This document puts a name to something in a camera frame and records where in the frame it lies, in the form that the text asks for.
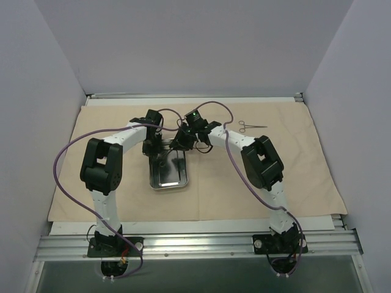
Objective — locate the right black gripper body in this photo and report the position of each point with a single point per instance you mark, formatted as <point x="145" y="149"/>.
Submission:
<point x="178" y="143"/>

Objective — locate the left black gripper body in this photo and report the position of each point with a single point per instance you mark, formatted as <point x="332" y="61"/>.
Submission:
<point x="151" y="146"/>

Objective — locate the steel instrument tray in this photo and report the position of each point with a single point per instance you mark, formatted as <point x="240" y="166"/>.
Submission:
<point x="171" y="176"/>

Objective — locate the beige cloth wrap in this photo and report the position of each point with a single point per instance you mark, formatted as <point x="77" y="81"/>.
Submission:
<point x="214" y="190"/>

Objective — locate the steel surgical scissors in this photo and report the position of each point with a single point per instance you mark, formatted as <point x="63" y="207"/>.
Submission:
<point x="162" y="158"/>

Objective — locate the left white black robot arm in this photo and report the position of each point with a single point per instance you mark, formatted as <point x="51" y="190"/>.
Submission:
<point x="102" y="167"/>

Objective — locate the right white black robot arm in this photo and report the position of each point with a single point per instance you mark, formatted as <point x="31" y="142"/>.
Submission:
<point x="255" y="160"/>

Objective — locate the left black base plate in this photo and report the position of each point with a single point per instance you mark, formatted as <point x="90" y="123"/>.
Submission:
<point x="108" y="247"/>

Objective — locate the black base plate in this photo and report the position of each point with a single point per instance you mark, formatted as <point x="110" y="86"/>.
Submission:
<point x="108" y="247"/>
<point x="279" y="244"/>

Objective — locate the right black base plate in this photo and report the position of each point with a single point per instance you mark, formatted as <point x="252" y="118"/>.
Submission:
<point x="279" y="244"/>

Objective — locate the aluminium front rail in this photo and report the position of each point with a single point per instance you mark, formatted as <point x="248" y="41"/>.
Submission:
<point x="198" y="246"/>

